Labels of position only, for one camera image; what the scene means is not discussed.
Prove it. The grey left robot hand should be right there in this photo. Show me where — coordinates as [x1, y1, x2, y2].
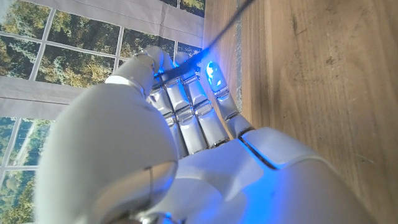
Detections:
[34, 45, 379, 224]

